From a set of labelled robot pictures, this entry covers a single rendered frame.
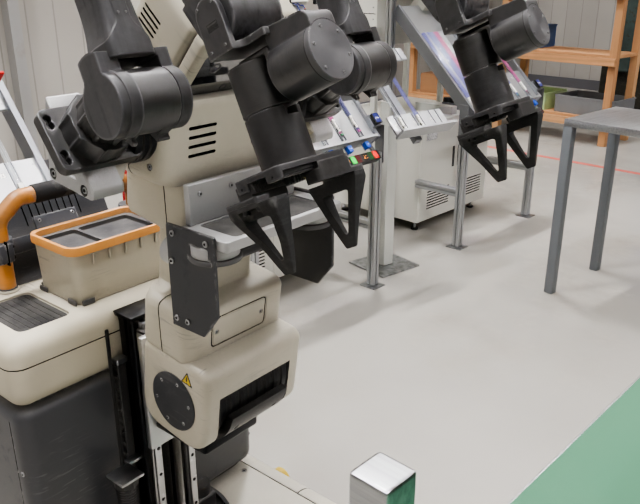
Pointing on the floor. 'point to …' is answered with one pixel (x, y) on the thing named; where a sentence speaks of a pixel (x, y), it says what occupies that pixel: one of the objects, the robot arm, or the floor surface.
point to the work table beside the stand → (623, 125)
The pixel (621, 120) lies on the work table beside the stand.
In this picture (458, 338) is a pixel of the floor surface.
